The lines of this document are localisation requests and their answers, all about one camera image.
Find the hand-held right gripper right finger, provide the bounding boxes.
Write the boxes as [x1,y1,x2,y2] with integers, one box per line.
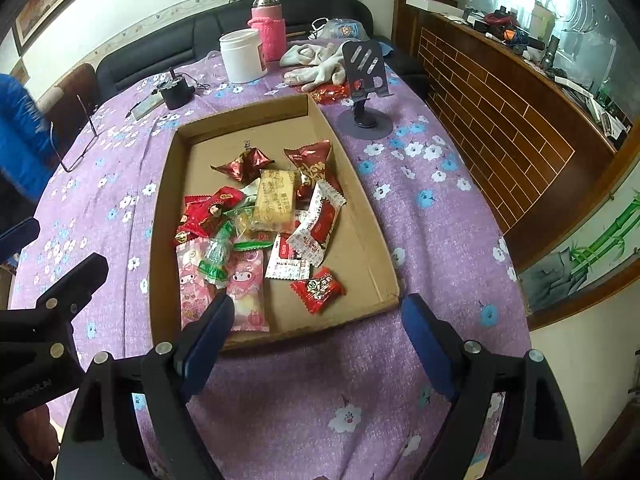
[401,294,583,480]

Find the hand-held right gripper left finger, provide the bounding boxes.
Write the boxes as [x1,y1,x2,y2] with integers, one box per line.
[52,292,236,480]

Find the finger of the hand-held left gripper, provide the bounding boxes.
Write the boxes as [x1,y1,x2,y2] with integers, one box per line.
[0,218,41,266]
[31,253,110,317]

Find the green clear candy packet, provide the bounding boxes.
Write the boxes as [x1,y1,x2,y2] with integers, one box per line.
[198,220,237,288]

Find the shallow cardboard box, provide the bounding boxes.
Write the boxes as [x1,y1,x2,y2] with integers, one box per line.
[149,92,401,353]

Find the white green snack packet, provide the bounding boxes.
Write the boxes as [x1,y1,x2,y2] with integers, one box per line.
[222,205,276,252]

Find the white red-label snack packet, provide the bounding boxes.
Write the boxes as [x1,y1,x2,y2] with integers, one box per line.
[286,180,347,268]
[264,231,312,281]

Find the red cartoon-face snack packet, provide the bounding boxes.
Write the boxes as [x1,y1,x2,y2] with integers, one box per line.
[182,186,247,236]
[173,212,213,247]

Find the small red cartoon snack packet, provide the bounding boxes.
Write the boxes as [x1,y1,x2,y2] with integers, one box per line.
[290,266,347,315]

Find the dark red pyramid candy packet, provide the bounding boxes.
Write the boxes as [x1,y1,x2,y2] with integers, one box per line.
[210,146,277,184]

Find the dark red gold-print snack packet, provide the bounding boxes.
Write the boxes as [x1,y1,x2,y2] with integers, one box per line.
[283,140,334,202]

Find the person's left hand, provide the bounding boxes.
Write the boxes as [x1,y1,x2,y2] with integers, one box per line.
[12,402,61,462]

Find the purple floral tablecloth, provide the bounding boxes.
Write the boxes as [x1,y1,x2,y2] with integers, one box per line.
[7,35,533,480]

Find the purple eyeglasses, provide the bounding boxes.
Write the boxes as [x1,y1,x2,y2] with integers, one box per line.
[50,94,99,173]

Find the brown armchair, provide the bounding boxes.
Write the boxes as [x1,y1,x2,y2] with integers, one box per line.
[37,62,101,156]

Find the small black device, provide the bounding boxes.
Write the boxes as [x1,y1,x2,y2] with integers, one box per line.
[160,67,197,111]

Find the black sofa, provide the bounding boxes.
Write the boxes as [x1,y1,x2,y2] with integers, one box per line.
[95,0,431,106]

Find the wooden counter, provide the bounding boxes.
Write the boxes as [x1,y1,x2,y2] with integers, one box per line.
[392,0,640,273]

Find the red foil packet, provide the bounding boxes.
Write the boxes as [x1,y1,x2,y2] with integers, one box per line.
[310,85,351,106]

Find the grey phone stand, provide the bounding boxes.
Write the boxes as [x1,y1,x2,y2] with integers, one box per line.
[336,41,394,139]

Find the white plastic jar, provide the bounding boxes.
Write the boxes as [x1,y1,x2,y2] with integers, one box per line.
[219,29,268,84]

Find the white work glove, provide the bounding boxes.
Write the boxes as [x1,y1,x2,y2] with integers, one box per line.
[279,42,337,69]
[284,57,349,87]

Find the pink sleeved bottle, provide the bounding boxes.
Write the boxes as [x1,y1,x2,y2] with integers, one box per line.
[248,0,287,63]

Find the plastic bag with blue pack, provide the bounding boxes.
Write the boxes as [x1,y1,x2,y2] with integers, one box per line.
[311,16,373,41]

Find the black red tool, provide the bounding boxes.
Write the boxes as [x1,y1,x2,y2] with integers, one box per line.
[480,6,546,56]

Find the white flat box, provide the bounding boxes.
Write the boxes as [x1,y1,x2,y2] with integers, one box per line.
[406,0,468,17]

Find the bamboo wall painting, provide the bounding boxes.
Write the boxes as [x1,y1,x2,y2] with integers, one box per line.
[520,205,640,317]

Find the framed wall picture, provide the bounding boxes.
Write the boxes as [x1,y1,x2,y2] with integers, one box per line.
[12,0,126,56]

